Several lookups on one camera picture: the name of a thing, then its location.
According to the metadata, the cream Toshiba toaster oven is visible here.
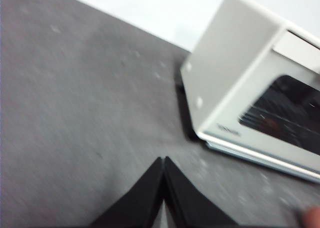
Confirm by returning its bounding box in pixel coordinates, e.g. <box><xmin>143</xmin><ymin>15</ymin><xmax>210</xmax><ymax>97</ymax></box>
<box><xmin>174</xmin><ymin>0</ymin><xmax>320</xmax><ymax>184</ymax></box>

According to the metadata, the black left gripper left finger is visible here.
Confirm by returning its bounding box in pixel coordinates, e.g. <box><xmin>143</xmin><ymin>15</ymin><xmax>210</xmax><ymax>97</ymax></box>
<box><xmin>88</xmin><ymin>157</ymin><xmax>165</xmax><ymax>228</ymax></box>

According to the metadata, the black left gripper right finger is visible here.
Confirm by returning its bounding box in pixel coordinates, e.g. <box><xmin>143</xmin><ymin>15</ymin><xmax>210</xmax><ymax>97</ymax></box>
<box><xmin>163</xmin><ymin>156</ymin><xmax>238</xmax><ymax>228</ymax></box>

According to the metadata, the silver oven crumb tray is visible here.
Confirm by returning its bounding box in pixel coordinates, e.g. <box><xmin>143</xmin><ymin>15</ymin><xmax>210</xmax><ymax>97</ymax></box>
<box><xmin>206</xmin><ymin>139</ymin><xmax>320</xmax><ymax>184</ymax></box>

